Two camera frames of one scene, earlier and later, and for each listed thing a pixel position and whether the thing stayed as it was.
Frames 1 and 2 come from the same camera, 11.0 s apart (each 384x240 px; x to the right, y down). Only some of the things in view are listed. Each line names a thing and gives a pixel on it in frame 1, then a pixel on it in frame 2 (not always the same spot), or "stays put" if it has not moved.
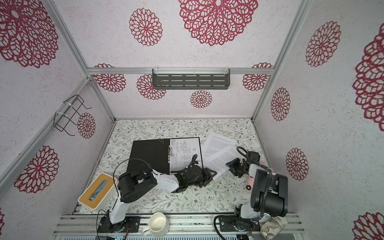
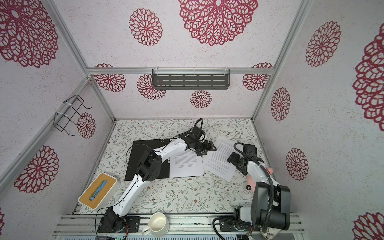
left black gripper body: (203, 179) to (202, 146)
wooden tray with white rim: (100, 193) stays put
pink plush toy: (250, 180) stays put
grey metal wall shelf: (191, 78) stays put
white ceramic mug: (158, 225) stays put
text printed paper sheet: (218, 162) to (185, 164)
